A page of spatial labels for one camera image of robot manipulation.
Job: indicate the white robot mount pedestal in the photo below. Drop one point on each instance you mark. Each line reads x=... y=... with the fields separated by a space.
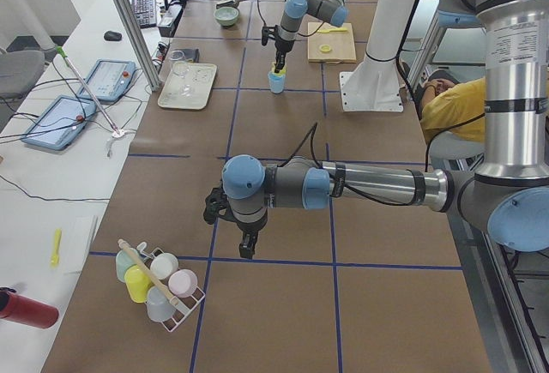
x=374 y=84

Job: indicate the yellow plastic knife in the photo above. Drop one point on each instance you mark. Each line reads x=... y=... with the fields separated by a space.
x=333 y=30

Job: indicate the black keyboard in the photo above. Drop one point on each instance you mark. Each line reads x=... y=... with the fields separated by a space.
x=145 y=12

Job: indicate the grey office chair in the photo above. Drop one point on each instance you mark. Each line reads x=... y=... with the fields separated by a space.
x=20 y=70

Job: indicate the white wire cup rack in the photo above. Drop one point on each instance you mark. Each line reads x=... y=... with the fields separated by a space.
x=185 y=306

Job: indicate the clear wine glass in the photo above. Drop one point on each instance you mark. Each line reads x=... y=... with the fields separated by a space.
x=180 y=69

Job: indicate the black computer mouse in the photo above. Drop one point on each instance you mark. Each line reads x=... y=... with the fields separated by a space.
x=112 y=36

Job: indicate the yellow lemon slice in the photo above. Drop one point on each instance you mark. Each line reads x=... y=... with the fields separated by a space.
x=278 y=71

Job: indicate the pink cup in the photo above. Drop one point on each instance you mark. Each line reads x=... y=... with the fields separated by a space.
x=183 y=283

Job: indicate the green tipped metal rod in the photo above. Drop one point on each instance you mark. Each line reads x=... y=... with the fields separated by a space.
x=116 y=131

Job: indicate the light blue plastic cup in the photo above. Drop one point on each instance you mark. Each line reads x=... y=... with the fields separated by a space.
x=276 y=84

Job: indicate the wooden rack handle rod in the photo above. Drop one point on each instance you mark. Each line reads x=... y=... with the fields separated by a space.
x=125 y=246

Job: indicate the mint green cup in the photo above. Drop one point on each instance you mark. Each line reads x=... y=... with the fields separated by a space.
x=122 y=263

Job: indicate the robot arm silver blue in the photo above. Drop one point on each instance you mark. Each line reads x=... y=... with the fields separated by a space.
x=507 y=196
x=333 y=12

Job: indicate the far blue teach pendant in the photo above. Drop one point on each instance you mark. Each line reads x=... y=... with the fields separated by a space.
x=109 y=79

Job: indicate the lemon slice on board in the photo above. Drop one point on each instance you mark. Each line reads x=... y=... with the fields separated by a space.
x=325 y=48

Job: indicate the white cup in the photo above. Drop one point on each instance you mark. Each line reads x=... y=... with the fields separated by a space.
x=164 y=265

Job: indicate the red water bottle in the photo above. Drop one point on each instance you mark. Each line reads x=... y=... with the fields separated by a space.
x=23 y=310

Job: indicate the yellow plastic spoon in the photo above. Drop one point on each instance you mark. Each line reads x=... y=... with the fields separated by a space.
x=54 y=259

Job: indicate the green bowl with ice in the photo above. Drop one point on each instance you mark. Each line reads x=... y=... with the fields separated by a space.
x=226 y=16

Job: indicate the bamboo cutting board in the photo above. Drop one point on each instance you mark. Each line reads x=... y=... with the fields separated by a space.
x=343 y=47

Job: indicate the beige bear tray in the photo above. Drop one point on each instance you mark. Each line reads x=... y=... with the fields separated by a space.
x=200 y=77

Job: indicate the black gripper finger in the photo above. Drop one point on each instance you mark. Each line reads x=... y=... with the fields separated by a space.
x=280 y=62

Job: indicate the aluminium frame post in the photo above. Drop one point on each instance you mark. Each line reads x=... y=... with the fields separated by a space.
x=138 y=43

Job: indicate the near blue teach pendant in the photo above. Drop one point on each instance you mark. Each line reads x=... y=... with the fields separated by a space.
x=60 y=123

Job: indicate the grey blue cup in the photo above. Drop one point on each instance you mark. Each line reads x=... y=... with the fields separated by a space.
x=158 y=307

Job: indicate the person in yellow shirt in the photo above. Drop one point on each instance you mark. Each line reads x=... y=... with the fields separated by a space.
x=447 y=102

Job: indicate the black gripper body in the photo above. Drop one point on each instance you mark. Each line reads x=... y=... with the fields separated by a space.
x=281 y=46
x=248 y=228

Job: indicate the blue teach pendant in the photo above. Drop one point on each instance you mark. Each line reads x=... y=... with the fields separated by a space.
x=109 y=79
x=60 y=123

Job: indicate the yellow cup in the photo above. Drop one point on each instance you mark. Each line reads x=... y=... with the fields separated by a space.
x=137 y=284

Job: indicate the steel ice scoop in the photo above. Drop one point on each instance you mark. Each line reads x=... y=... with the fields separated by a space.
x=229 y=3

